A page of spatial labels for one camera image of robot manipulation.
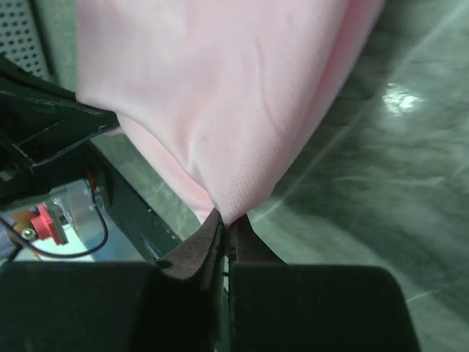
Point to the white laundry basket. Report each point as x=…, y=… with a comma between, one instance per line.
x=20, y=38

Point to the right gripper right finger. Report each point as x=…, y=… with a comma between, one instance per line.
x=276, y=306

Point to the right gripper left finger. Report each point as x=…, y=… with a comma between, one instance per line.
x=168, y=305

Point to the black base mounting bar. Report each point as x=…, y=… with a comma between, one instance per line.
x=142, y=229

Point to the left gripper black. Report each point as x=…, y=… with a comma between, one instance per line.
x=45, y=133

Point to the pink t shirt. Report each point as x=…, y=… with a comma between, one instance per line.
x=219, y=97

